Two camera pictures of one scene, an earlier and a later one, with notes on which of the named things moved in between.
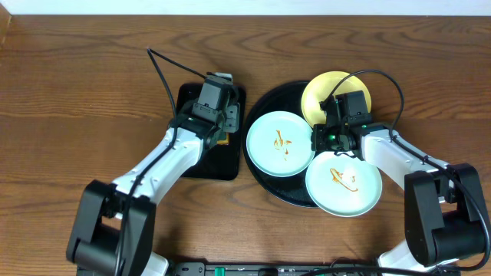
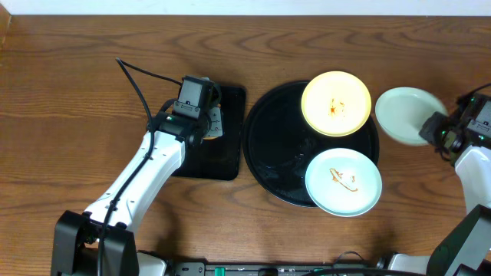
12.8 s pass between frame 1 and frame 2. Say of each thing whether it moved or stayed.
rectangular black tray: stayed
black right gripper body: moved
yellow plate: stayed
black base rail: stayed
